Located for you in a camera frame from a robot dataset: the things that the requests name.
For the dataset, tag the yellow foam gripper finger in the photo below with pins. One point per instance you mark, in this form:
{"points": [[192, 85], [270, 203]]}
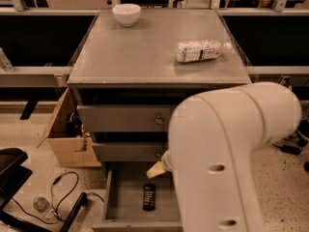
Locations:
{"points": [[156, 170]]}

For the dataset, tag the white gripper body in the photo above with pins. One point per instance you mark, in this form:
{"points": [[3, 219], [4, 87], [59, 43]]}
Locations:
{"points": [[166, 161]]}

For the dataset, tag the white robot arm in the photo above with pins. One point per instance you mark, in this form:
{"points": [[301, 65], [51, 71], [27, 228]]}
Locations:
{"points": [[211, 138]]}

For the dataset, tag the grey middle drawer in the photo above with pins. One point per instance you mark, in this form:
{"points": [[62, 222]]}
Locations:
{"points": [[129, 151]]}

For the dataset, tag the grey open bottom drawer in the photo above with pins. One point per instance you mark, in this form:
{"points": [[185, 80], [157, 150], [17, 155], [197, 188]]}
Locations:
{"points": [[123, 202]]}

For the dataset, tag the grey top drawer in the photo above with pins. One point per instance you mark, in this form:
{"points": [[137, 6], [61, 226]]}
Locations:
{"points": [[124, 118]]}

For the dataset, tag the grey drawer cabinet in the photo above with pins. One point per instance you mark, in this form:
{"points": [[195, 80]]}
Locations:
{"points": [[137, 65]]}

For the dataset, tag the brown cardboard box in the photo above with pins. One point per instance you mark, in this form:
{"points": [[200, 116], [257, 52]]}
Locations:
{"points": [[70, 150]]}

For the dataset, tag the clear plastic water bottle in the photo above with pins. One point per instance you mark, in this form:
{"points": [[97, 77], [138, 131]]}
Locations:
{"points": [[201, 50]]}

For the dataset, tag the small clear plastic cup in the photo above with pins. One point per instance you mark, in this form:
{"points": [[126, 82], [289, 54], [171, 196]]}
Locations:
{"points": [[40, 204]]}

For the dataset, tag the black chair base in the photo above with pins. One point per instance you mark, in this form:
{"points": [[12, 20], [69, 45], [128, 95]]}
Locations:
{"points": [[60, 186]]}

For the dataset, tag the white ceramic bowl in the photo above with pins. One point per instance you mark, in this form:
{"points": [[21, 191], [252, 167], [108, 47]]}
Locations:
{"points": [[126, 14]]}

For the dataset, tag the grey metal railing frame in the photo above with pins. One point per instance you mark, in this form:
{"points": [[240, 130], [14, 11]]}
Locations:
{"points": [[39, 76]]}

